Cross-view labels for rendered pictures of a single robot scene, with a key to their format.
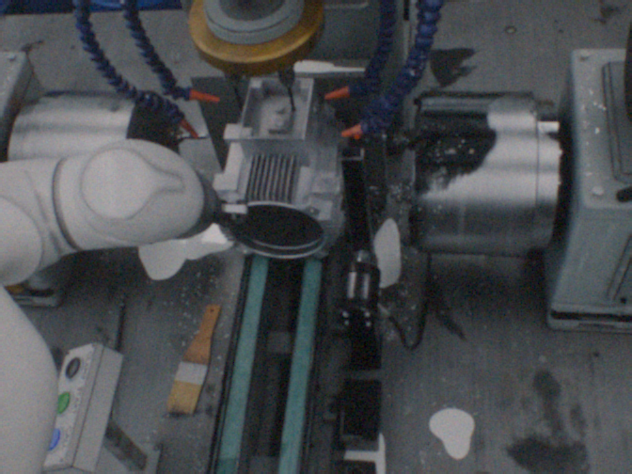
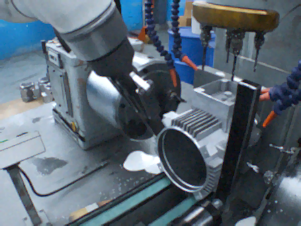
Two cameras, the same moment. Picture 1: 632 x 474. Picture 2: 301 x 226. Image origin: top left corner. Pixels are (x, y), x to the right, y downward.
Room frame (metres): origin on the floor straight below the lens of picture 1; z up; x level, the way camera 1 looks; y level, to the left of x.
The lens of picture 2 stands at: (0.32, -0.12, 1.37)
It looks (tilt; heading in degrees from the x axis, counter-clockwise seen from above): 30 degrees down; 34
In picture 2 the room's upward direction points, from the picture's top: straight up
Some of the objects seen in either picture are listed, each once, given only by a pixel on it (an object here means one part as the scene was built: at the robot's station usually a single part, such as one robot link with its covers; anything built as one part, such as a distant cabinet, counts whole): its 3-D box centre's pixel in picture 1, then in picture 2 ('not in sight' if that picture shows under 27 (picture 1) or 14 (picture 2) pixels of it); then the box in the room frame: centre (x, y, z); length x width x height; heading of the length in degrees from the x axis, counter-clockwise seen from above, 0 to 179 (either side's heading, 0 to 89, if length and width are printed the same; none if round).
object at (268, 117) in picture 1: (279, 122); (224, 103); (0.83, 0.02, 1.11); 0.12 x 0.11 x 0.07; 163
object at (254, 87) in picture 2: (358, 210); (233, 158); (0.63, -0.07, 1.12); 0.04 x 0.03 x 0.26; 164
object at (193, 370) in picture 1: (197, 357); (103, 207); (0.62, 0.24, 0.80); 0.21 x 0.05 x 0.01; 157
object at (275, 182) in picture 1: (285, 180); (208, 143); (0.79, 0.03, 1.02); 0.20 x 0.19 x 0.19; 163
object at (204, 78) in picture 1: (300, 122); (239, 134); (0.94, -0.01, 0.97); 0.30 x 0.11 x 0.34; 74
